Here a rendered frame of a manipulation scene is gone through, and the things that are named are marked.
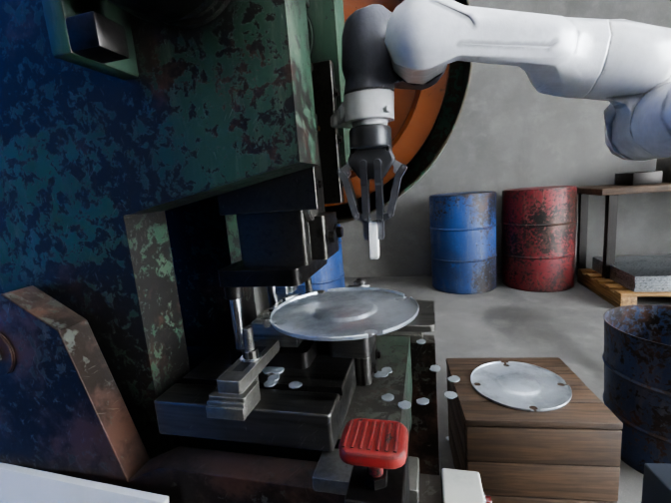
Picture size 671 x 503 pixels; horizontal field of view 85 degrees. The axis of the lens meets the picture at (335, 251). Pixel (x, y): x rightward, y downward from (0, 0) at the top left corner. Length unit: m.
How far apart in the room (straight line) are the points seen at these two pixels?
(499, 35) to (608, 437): 1.06
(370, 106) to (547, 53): 0.25
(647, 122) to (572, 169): 3.48
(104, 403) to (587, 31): 0.92
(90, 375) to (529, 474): 1.12
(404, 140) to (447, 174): 2.98
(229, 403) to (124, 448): 0.23
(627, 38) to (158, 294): 0.82
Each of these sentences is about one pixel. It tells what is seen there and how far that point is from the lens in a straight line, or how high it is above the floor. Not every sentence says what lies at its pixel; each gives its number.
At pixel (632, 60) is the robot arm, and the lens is 0.72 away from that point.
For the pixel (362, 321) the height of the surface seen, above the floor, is 0.78.
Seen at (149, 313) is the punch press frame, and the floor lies 0.84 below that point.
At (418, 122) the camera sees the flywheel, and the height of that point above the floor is 1.17.
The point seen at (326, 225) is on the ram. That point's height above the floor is 0.96.
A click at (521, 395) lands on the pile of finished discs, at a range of 1.33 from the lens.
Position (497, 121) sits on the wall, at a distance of 4.06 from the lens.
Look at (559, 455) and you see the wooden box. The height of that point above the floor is 0.25.
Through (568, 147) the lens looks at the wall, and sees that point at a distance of 4.19.
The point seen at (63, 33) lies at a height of 1.22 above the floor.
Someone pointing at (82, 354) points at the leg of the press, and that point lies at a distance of 0.72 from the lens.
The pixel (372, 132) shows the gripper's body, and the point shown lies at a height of 1.11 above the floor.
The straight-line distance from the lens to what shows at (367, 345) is 0.70.
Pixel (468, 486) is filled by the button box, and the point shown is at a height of 0.63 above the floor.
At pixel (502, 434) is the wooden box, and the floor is 0.31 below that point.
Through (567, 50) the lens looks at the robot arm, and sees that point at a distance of 0.65.
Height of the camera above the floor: 1.02
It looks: 10 degrees down
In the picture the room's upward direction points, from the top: 5 degrees counter-clockwise
